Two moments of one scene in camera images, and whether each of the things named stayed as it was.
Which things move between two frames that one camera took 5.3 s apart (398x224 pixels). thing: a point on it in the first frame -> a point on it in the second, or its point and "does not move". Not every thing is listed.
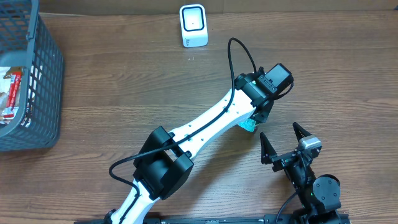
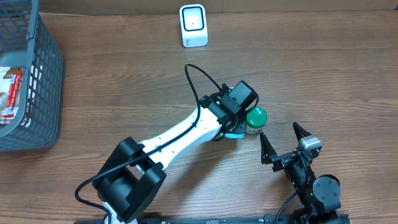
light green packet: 249,124 -> 234,135
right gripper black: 286,157 does not move
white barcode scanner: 193,25 does not move
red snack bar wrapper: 15,74 does not move
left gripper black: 264,115 -> 239,126
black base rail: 267,219 does not move
